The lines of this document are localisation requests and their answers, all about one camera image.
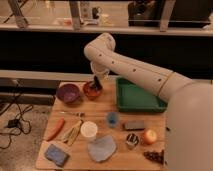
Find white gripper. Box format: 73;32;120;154
90;62;110;80

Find black dish brush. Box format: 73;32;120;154
89;76;103;91

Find red bowl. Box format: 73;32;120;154
83;81;102;100

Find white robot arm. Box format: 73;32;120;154
84;33;213;171

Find purple bowl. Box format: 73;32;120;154
56;83;80;104

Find green plastic tray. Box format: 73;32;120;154
116;77;167;113

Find small metal utensil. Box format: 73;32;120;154
59;111;85;117

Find blue cup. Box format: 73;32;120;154
106;112;119;128

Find white cup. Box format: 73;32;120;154
80;121;98;141

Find dark grey sponge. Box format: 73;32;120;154
123;121;145;131

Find wooden board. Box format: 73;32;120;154
36;82;165;171

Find small metal can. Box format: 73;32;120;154
126;133;139;149

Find light blue cloth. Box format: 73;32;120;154
87;135;117;162

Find orange carrot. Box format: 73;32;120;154
46;118;65;141

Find red yellow apple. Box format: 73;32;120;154
142;129;157;145

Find blue sponge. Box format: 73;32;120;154
44;144;69;167

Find bunch of dark grapes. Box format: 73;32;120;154
143;150;164;164

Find black cables on floor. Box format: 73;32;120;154
0;79;34;150

